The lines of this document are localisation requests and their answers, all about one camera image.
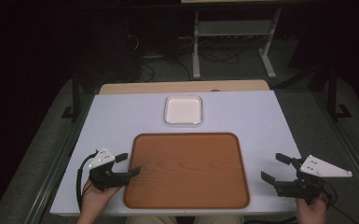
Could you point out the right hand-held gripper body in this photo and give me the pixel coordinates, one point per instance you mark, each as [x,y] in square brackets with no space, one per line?
[304,186]

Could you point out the white metal stand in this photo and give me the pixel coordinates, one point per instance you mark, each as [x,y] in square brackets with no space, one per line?
[234,28]

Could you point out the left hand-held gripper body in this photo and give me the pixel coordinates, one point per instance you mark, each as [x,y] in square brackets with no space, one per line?
[102,179]

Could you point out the white square dish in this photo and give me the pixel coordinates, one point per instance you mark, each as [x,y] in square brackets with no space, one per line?
[183,109]

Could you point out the person's right hand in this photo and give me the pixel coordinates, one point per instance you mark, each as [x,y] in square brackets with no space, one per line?
[312,213]

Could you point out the brown wooden tray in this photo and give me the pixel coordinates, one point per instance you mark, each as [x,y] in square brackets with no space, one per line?
[186,171]

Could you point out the black metal stand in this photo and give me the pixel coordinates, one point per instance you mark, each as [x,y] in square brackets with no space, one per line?
[334,96]
[74,99]

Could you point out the person's left hand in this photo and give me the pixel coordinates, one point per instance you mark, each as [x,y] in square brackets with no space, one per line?
[94,197]

